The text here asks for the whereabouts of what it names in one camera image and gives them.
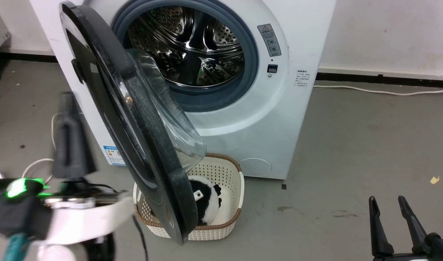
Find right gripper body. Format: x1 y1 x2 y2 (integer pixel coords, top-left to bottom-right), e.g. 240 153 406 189
373 233 443 261

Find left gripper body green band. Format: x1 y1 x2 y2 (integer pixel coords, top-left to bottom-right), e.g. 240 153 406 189
0 177 135 248

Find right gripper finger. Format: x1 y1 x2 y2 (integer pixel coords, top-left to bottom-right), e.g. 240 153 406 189
368 196 394 257
398 195 431 255

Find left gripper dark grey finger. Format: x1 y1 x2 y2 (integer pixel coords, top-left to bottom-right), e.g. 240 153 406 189
53 92 97 179

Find black round washing machine door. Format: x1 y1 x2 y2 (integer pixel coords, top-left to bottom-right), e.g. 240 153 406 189
58 1 207 245

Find white front-load washing machine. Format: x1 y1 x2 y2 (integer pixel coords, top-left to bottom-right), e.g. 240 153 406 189
29 0 337 181

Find steel washing machine drum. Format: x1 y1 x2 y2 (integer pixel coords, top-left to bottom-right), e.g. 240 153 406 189
127 5 245 87

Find grey rubber door gasket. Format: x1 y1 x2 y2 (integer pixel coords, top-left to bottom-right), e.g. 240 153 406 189
112 0 260 113

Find blue energy label sticker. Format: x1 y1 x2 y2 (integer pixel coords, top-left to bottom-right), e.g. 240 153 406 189
103 146 126 166

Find black and white panda toy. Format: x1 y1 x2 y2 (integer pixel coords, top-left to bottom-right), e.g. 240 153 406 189
188 175 222 226

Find white perforated laundry basket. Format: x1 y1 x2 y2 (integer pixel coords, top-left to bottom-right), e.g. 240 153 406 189
133 153 245 241

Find small printed text label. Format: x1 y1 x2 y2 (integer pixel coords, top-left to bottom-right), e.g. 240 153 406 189
295 70 309 88

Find grey warning sticker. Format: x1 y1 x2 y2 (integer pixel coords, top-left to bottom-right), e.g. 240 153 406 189
257 24 282 57

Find white looped power cable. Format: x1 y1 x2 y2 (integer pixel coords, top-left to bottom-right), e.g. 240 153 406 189
21 112 62 183

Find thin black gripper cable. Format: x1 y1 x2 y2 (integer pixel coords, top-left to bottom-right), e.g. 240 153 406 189
133 214 149 261

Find long white floor cable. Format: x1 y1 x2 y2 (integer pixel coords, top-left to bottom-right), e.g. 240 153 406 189
313 85 443 96

